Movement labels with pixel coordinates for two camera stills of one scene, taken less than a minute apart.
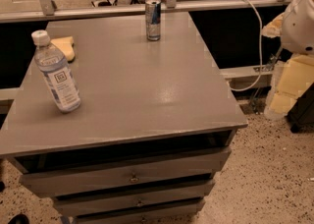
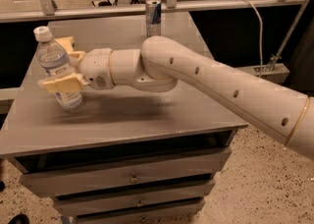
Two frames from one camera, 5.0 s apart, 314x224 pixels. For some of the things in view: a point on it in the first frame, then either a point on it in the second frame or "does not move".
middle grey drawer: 102,199 does not move
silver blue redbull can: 153,8 does not move
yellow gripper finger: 274,28 → 72,83
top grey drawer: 65,182 does not move
